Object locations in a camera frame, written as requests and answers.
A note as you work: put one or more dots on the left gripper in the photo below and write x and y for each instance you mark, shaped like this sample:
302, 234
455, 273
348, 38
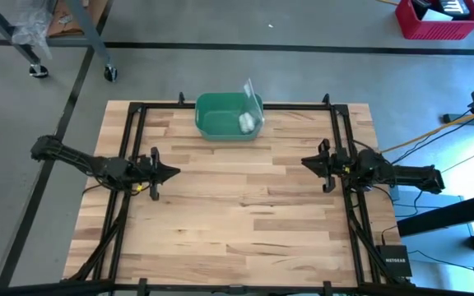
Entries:
148, 172

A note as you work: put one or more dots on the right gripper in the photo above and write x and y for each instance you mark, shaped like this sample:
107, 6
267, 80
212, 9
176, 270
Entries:
340, 168

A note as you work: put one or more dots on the white gauze bandage roll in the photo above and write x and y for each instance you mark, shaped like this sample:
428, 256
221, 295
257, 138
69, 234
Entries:
247, 128

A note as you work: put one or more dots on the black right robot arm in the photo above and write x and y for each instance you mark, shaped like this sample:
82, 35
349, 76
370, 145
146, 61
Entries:
401, 174

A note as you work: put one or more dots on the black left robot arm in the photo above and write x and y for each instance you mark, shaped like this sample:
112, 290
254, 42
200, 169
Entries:
97, 164

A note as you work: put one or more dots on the green plastic basket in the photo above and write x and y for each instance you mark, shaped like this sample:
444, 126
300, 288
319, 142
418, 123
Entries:
216, 119

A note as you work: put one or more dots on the black metal stand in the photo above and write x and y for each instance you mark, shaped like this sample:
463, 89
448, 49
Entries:
447, 214

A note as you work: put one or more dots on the grey metal wheeled cart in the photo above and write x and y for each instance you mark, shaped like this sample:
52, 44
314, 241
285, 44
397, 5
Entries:
95, 39

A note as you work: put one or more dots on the red plastic crate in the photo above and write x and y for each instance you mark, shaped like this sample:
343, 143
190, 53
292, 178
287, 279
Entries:
438, 29

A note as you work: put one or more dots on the brown cardboard box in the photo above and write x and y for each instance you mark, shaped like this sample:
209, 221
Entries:
62, 20

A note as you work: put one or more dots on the crumpled clear plastic wrap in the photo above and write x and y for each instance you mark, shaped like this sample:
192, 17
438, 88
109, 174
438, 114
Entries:
31, 24

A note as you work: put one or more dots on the black electronic device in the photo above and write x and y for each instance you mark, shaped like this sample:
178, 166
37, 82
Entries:
451, 6

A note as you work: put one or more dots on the black Netgear network switch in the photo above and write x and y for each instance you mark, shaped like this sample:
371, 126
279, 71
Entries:
394, 261

